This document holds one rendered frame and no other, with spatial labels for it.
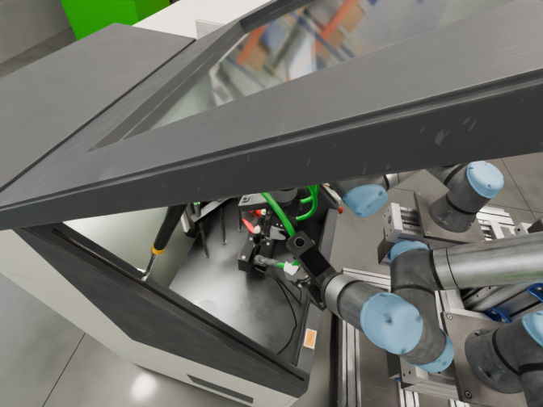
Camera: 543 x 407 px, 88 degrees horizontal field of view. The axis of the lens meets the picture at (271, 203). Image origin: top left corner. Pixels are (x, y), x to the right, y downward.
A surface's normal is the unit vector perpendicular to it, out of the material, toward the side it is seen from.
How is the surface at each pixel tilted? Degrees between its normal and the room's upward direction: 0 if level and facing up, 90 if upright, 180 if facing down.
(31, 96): 0
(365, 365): 0
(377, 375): 0
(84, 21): 90
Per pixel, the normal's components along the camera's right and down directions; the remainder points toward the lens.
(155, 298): 0.70, -0.30
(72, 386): 0.07, -0.65
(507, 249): -0.64, -0.57
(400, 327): 0.36, 0.04
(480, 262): -0.67, -0.27
